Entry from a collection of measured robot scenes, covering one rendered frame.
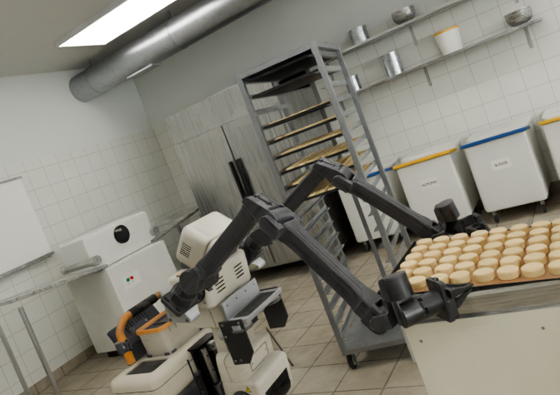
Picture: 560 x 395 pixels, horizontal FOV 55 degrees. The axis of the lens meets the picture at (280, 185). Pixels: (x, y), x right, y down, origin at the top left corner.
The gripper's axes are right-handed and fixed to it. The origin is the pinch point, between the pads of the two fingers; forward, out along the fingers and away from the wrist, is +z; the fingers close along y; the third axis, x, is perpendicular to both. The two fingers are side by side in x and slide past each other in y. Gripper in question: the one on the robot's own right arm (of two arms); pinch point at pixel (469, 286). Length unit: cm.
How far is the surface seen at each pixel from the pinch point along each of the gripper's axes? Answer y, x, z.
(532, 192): -70, 268, 232
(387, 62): 74, 367, 191
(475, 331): -12.7, 2.6, -0.6
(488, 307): -7.2, 0.1, 3.4
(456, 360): -20.5, 7.7, -5.4
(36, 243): 14, 459, -183
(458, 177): -44, 310, 195
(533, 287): -2.9, -8.2, 11.3
